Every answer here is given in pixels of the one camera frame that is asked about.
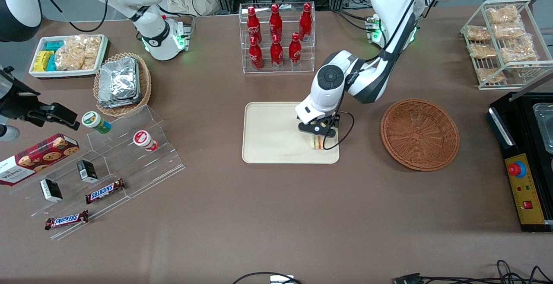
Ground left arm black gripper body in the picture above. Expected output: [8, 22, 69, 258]
[298, 118, 338, 140]

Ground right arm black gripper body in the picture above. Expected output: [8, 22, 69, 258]
[0, 68, 53, 118]

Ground cream plastic tray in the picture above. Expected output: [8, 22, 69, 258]
[242, 102, 340, 164]

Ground white rectangular snack tray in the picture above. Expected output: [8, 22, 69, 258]
[29, 34, 109, 79]

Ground light wicker basket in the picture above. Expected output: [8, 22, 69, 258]
[93, 52, 152, 117]

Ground brown wicker basket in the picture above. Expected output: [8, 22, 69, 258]
[380, 98, 460, 171]

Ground green lidded snack cup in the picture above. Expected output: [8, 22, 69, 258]
[82, 111, 112, 134]

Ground red tartan cookie box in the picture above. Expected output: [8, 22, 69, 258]
[0, 133, 80, 186]

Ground yellow snack packet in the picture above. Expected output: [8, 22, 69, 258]
[33, 51, 54, 72]

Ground foil-wrapped pack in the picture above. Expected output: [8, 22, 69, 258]
[99, 95, 141, 108]
[99, 57, 140, 99]

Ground small black carton box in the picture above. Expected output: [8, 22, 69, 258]
[77, 160, 99, 184]
[40, 179, 64, 203]

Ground clear bag of crackers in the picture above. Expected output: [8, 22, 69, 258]
[55, 35, 102, 71]

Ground clear acrylic bottle rack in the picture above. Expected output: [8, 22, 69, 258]
[239, 2, 316, 74]

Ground red cola bottle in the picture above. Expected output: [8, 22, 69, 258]
[289, 32, 302, 67]
[269, 4, 283, 41]
[249, 36, 264, 70]
[270, 34, 284, 69]
[299, 3, 313, 40]
[246, 6, 261, 42]

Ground red strawberry yogurt cup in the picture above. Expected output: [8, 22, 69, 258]
[133, 130, 158, 152]

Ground clear acrylic stepped display stand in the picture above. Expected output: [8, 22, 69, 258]
[9, 105, 186, 240]

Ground Snickers chocolate bar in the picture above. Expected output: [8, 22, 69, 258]
[85, 179, 126, 204]
[45, 210, 89, 231]

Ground black plug connector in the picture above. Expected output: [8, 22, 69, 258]
[392, 273, 426, 284]

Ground clear bag of pastry snacks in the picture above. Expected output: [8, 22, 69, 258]
[486, 5, 520, 24]
[500, 38, 539, 63]
[468, 43, 497, 59]
[476, 68, 506, 84]
[466, 25, 491, 41]
[493, 22, 525, 40]

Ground black machine housing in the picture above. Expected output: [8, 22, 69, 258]
[486, 92, 553, 233]

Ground yellow control panel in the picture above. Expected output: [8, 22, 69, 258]
[505, 153, 547, 225]

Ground grey aluminium bar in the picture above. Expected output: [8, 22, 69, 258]
[509, 69, 553, 103]

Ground metal pan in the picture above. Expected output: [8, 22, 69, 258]
[533, 102, 553, 154]

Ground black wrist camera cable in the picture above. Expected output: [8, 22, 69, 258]
[322, 110, 356, 151]

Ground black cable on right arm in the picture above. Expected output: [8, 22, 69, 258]
[41, 0, 108, 33]

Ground black cable with white plug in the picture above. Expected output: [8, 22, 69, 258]
[232, 272, 303, 284]

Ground black tangled cables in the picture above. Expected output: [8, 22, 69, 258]
[423, 259, 553, 284]

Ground white wire snack rack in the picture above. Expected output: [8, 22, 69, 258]
[460, 0, 553, 91]

